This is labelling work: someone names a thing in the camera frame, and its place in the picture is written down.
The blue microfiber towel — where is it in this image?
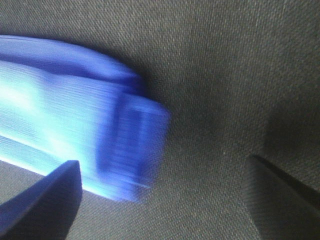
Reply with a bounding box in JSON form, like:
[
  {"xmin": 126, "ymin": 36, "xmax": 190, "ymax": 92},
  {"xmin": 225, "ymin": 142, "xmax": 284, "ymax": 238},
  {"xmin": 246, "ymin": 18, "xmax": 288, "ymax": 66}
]
[{"xmin": 0, "ymin": 35, "xmax": 170, "ymax": 202}]

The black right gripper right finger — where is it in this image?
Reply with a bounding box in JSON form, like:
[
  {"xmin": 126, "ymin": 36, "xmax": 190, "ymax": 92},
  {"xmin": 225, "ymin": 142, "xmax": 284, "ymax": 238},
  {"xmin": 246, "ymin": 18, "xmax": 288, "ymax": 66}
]
[{"xmin": 243, "ymin": 155, "xmax": 320, "ymax": 240}]

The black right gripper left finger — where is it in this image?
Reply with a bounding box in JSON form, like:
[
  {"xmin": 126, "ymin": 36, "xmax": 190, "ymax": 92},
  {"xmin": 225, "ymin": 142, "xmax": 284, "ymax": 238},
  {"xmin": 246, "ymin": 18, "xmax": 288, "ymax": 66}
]
[{"xmin": 0, "ymin": 160, "xmax": 82, "ymax": 240}]

